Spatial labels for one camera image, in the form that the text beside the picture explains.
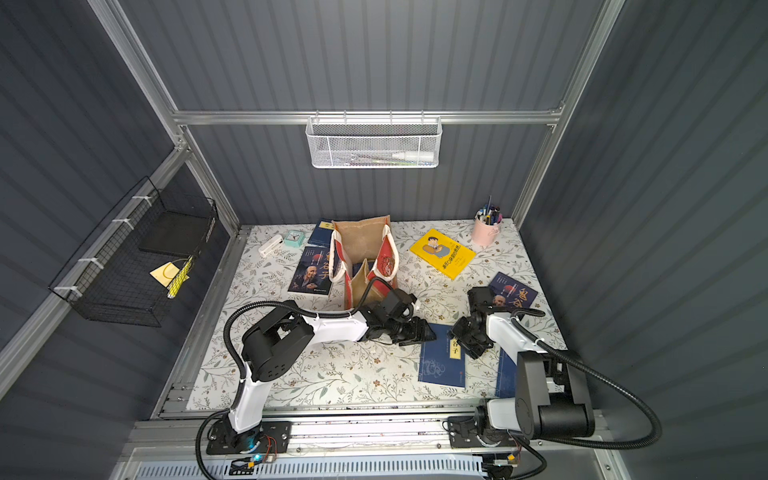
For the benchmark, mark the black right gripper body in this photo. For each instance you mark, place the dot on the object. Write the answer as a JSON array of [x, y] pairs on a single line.
[[468, 339]]

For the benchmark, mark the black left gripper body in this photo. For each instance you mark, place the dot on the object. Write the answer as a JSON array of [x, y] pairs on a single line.
[[411, 327]]

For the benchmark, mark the blue book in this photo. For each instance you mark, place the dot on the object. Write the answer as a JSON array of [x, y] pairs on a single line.
[[506, 377], [321, 235], [442, 361]]

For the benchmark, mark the jute canvas Christmas bag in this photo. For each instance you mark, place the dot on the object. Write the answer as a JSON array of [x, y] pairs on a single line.
[[364, 259]]

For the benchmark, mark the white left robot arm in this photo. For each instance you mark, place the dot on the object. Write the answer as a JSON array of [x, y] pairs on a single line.
[[272, 345]]

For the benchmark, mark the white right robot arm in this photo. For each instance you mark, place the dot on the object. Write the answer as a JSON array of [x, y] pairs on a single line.
[[551, 399]]

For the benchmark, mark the floral table cloth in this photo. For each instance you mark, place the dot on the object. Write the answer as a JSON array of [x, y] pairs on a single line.
[[369, 373]]

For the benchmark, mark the dark portrait book right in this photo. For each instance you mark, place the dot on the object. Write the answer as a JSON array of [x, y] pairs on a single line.
[[510, 292]]

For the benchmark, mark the dark portrait book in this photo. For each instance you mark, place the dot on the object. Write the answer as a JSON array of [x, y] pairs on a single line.
[[312, 273], [510, 292]]

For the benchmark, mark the yellow cartoon book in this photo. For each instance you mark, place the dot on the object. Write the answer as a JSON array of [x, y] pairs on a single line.
[[446, 255]]

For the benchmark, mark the dark portrait book left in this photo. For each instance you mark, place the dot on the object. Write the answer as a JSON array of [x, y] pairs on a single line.
[[312, 273]]

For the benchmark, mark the pink pen cup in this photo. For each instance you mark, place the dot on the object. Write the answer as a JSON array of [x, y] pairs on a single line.
[[487, 224]]

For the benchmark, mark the white marker in basket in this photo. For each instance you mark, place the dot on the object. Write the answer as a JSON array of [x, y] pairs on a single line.
[[418, 157]]

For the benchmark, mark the yellow sticky note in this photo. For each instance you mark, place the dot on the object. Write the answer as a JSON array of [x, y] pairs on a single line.
[[171, 274]]

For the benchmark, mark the white wire basket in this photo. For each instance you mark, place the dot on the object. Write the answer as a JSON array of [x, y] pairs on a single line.
[[361, 143]]

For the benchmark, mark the black wire wall basket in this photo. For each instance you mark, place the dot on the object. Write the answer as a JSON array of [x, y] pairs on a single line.
[[107, 279]]

